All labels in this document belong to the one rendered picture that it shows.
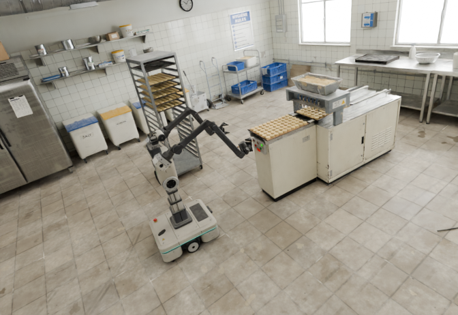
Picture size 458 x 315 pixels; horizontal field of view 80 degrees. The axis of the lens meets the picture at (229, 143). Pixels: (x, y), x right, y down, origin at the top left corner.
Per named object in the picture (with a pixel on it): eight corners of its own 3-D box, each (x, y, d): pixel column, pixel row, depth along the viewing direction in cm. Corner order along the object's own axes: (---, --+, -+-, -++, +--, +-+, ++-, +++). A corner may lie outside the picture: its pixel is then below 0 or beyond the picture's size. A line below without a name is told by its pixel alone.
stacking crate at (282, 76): (277, 76, 770) (276, 69, 761) (287, 78, 739) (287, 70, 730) (260, 82, 744) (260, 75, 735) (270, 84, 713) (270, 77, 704)
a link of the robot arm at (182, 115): (188, 102, 289) (193, 106, 283) (194, 110, 299) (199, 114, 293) (155, 131, 282) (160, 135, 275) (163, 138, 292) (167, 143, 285)
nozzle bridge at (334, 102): (306, 106, 380) (304, 82, 364) (349, 119, 321) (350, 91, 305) (287, 113, 368) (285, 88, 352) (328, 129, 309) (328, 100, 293)
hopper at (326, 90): (308, 83, 357) (308, 72, 350) (343, 91, 311) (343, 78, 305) (290, 89, 346) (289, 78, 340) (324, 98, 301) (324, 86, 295)
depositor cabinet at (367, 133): (352, 136, 451) (354, 87, 413) (394, 153, 393) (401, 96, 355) (291, 166, 406) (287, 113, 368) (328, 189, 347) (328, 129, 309)
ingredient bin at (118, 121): (116, 152, 547) (103, 116, 512) (109, 142, 596) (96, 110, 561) (142, 142, 572) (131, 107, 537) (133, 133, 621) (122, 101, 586)
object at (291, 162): (300, 170, 391) (297, 112, 350) (317, 181, 363) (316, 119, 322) (259, 191, 366) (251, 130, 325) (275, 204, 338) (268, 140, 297)
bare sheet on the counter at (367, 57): (355, 59, 519) (355, 58, 518) (367, 54, 537) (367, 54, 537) (387, 61, 473) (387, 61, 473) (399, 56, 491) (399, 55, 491)
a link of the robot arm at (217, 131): (208, 127, 255) (211, 128, 245) (212, 122, 256) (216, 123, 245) (238, 157, 270) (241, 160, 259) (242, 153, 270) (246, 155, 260)
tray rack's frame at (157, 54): (204, 168, 434) (176, 52, 353) (175, 182, 411) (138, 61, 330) (186, 154, 483) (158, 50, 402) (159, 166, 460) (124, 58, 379)
